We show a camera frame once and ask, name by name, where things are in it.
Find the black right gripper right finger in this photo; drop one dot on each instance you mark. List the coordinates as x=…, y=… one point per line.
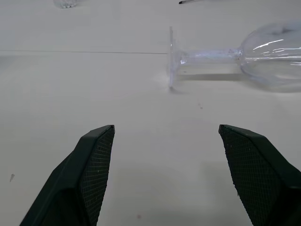
x=263, y=179

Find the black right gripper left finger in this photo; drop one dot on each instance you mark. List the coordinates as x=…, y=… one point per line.
x=77, y=179

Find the clear wine glass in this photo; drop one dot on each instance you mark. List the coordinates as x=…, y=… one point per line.
x=270, y=58

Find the clear plastic cup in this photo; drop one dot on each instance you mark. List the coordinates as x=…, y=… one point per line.
x=64, y=3

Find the red and black screwdriver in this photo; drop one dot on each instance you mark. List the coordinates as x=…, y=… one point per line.
x=185, y=2

